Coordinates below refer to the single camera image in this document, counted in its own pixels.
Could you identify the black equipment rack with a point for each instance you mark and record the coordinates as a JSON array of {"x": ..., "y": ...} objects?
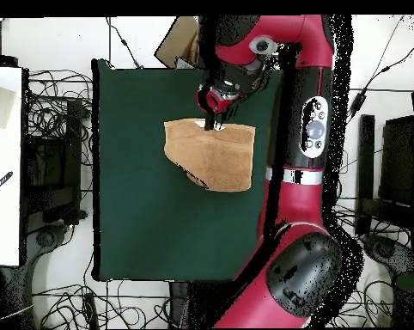
[{"x": 52, "y": 172}]

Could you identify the white table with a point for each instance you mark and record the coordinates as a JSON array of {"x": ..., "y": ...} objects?
[{"x": 4, "y": 206}]

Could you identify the black power strip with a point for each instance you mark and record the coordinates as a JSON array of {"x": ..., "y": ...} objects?
[{"x": 90, "y": 309}]

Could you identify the dark green table cloth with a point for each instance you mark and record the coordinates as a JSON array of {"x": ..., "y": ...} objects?
[{"x": 141, "y": 223}]

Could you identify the black ridged tool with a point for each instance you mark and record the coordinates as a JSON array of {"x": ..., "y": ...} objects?
[{"x": 0, "y": 184}]

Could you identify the orange terry towel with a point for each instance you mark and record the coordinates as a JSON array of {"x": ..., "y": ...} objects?
[{"x": 210, "y": 158}]

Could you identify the orange cloth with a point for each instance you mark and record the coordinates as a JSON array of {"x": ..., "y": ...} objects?
[{"x": 193, "y": 48}]

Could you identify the black office chair base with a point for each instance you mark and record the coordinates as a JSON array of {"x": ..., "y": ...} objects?
[
  {"x": 385, "y": 249},
  {"x": 45, "y": 239}
]

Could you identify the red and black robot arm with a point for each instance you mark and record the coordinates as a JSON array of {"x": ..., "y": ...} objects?
[{"x": 296, "y": 206}]

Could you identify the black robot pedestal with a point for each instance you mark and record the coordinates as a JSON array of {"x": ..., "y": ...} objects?
[{"x": 177, "y": 299}]

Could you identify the brown cardboard box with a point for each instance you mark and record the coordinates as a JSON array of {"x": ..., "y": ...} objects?
[{"x": 176, "y": 44}]

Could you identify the black upright post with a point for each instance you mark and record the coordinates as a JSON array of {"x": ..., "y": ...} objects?
[{"x": 366, "y": 154}]

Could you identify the black flat panel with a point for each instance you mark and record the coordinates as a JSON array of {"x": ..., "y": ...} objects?
[{"x": 397, "y": 158}]

